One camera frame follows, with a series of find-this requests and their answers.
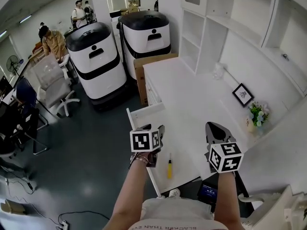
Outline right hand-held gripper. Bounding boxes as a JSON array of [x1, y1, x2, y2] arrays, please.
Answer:
[[204, 121, 244, 176]]

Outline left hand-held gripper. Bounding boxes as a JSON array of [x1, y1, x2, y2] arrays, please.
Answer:
[[130, 124, 166, 169]]

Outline yellow black screwdriver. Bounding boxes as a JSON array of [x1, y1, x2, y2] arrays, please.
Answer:
[[167, 153, 173, 179]]

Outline person's right forearm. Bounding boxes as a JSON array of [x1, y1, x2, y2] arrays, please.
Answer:
[[213, 171, 242, 230]]

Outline person's left forearm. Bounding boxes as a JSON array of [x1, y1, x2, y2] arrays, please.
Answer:
[[103, 163, 151, 230]]

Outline flowers in white vase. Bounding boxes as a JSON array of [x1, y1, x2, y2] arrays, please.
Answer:
[[244, 101, 271, 133]]

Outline white desk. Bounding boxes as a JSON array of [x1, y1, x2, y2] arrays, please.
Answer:
[[142, 56, 300, 184]]

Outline brown cardboard box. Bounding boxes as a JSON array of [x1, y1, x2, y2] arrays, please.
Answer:
[[133, 53, 179, 106]]

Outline black device with screen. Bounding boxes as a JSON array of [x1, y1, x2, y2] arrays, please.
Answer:
[[197, 182, 219, 205]]

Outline white figurine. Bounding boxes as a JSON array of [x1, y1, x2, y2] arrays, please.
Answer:
[[212, 62, 225, 81]]

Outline white black delivery robot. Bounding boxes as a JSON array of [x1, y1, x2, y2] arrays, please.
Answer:
[[117, 10, 172, 80], [65, 22, 128, 111]]

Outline person's light trousers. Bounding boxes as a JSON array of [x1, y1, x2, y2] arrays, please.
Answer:
[[140, 196, 215, 225]]

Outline white shelf unit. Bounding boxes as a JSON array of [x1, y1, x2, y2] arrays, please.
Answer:
[[179, 0, 307, 100]]

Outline person's white shirt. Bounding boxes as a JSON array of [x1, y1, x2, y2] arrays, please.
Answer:
[[127, 219, 228, 230]]

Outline white ornate furniture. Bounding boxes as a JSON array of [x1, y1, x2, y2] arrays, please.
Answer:
[[237, 184, 307, 230]]

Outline white office chair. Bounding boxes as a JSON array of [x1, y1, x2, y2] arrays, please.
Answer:
[[32, 54, 81, 118]]

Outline black office chair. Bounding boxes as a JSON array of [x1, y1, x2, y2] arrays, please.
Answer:
[[0, 102, 40, 153]]

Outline wooden table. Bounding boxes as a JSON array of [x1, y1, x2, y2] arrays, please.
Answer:
[[30, 42, 46, 62]]

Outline black standing fan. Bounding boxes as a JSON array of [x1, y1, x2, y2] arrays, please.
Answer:
[[6, 55, 21, 76]]

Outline beige cardboard box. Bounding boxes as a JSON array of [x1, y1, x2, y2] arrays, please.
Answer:
[[4, 199, 26, 213]]

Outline beaded bracelet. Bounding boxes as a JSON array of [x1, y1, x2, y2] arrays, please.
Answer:
[[134, 154, 149, 164]]

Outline black picture frame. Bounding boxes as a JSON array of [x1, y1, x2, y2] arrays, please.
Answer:
[[232, 82, 254, 108]]

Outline black cable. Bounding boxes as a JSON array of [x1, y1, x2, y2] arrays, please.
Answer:
[[59, 210, 110, 225]]

